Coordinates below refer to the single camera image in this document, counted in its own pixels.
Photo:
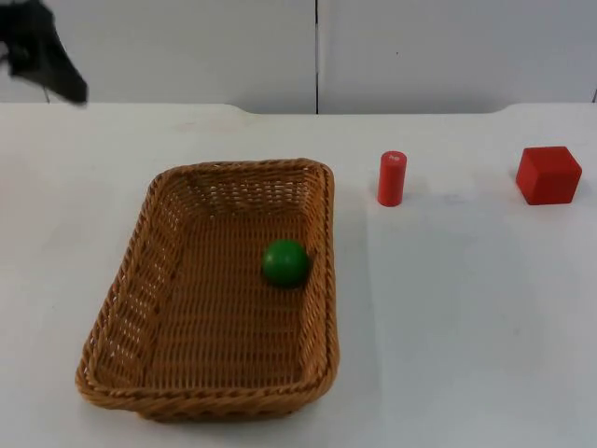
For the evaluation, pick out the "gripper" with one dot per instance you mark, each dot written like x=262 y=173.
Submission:
x=21 y=42

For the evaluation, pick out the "pale brown wicker basket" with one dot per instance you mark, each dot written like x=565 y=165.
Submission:
x=196 y=298

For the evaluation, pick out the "red cylinder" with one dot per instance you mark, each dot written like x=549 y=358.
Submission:
x=392 y=178

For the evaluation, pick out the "green ball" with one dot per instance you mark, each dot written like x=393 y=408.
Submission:
x=285 y=262

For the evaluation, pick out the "red cube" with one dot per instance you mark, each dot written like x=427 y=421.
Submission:
x=548 y=175

